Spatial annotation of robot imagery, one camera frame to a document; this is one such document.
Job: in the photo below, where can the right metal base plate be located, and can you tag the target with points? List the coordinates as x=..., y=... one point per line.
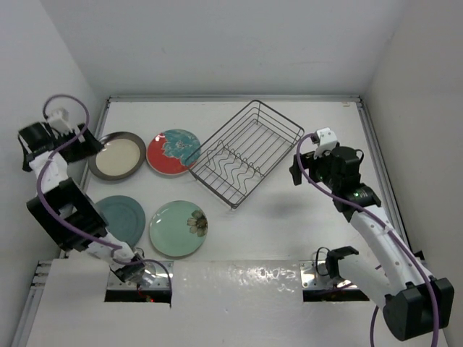
x=314, y=277

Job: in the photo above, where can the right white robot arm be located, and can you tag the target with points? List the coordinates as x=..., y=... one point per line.
x=413, y=301

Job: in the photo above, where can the plain teal blue plate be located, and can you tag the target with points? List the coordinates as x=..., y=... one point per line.
x=125, y=216

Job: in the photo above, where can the black wire dish rack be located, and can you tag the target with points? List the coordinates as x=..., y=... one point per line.
x=237, y=157

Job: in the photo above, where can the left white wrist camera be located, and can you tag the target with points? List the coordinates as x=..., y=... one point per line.
x=58, y=120

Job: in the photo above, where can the metal base plate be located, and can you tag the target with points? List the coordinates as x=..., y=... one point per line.
x=314, y=277
x=154, y=277

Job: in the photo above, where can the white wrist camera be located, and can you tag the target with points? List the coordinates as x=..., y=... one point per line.
x=58, y=120
x=326, y=141

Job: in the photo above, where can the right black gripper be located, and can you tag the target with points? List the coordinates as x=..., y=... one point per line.
x=308, y=161

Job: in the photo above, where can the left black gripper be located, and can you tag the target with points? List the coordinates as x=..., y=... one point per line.
x=87, y=147

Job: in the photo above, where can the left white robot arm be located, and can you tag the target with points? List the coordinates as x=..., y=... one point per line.
x=63, y=210

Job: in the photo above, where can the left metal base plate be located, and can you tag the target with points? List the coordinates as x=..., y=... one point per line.
x=154, y=277

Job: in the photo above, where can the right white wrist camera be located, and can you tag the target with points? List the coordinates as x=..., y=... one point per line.
x=326, y=141

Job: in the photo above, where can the red plate blue flower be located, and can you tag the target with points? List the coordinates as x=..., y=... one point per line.
x=173, y=152

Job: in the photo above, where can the light green flower plate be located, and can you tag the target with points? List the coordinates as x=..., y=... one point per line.
x=178, y=228

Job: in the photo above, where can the cream plate brown rim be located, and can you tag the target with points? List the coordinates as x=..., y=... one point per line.
x=122, y=155

